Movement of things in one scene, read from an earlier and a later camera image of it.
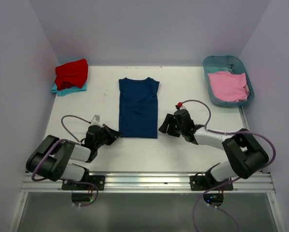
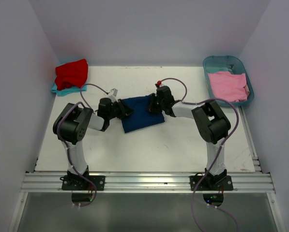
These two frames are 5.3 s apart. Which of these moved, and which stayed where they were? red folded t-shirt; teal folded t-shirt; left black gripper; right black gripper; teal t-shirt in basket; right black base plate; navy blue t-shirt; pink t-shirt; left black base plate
Moved: navy blue t-shirt; right black gripper; left black gripper
Stayed: left black base plate; teal t-shirt in basket; teal folded t-shirt; red folded t-shirt; right black base plate; pink t-shirt
